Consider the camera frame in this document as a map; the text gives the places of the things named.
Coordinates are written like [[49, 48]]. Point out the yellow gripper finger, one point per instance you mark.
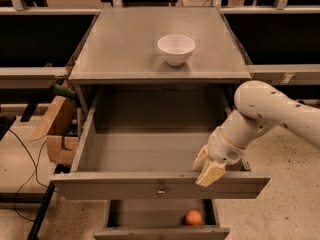
[[200, 160], [211, 172]]

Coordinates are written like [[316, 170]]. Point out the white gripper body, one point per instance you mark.
[[222, 149]]

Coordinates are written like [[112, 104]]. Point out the grey top drawer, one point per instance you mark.
[[140, 143]]

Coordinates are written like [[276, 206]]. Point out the grey drawer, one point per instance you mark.
[[140, 143], [151, 219]]

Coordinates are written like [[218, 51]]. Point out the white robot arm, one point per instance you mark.
[[258, 108]]

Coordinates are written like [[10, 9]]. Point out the grey metal drawer cabinet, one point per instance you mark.
[[123, 79]]

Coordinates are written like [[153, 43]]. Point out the grey bottom drawer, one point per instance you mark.
[[151, 219]]

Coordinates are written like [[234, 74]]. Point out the orange ball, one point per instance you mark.
[[193, 218]]

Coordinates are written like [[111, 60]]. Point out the white ceramic bowl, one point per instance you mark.
[[176, 49]]

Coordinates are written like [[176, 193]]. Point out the brown cardboard box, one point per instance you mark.
[[58, 126]]

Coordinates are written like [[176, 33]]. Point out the black stand leg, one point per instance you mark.
[[33, 233]]

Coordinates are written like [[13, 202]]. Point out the green-handled grabber stick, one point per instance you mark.
[[71, 95]]

